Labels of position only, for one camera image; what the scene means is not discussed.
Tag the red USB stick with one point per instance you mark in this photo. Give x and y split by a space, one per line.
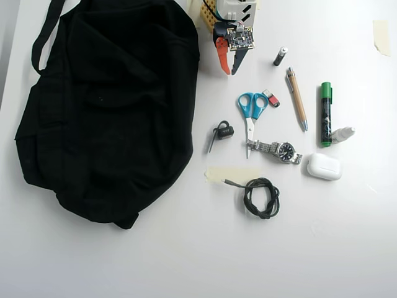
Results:
273 100

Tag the black fabric bag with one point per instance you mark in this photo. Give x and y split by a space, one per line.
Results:
108 124

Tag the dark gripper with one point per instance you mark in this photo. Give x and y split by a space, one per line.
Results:
222 46

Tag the long beige masking tape strip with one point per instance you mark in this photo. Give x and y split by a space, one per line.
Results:
229 174

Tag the black AA battery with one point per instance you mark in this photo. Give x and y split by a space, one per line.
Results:
280 56

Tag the silver metal watch band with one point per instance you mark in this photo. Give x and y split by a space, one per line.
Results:
283 150

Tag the short beige masking tape piece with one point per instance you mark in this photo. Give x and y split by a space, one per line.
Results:
382 37

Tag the black AXA bike light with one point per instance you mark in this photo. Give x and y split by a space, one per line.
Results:
224 132

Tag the wooden ballpoint pen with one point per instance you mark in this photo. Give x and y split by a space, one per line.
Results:
297 99

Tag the white earbuds case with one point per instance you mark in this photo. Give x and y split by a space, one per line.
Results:
324 166

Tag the yellow perforated base block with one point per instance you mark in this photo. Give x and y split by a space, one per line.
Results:
207 15

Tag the bare camera circuit board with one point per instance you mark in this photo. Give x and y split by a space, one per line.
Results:
242 38

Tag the green marker pen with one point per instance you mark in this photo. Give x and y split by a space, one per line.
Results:
325 118

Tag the small white dropper bottle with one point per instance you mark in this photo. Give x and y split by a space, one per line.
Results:
342 134

